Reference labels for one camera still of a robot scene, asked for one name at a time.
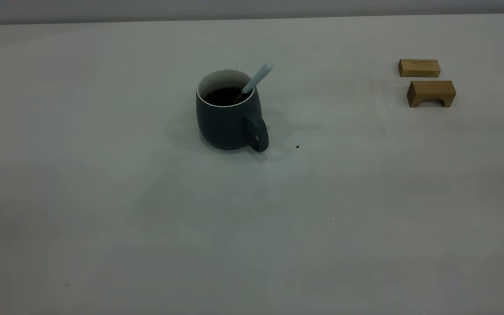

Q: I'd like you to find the black coffee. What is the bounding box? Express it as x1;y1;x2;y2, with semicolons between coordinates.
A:
203;87;246;107

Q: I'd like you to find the arched wooden block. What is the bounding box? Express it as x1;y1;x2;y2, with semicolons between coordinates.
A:
407;80;456;108

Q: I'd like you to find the grey ceramic mug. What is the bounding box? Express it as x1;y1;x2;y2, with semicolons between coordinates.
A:
196;69;269;153

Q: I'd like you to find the flat wooden block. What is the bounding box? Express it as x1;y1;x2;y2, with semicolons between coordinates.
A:
399;59;441;78

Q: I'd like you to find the metal spoon with pale handle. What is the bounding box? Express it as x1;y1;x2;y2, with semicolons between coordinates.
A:
234;63;273;105

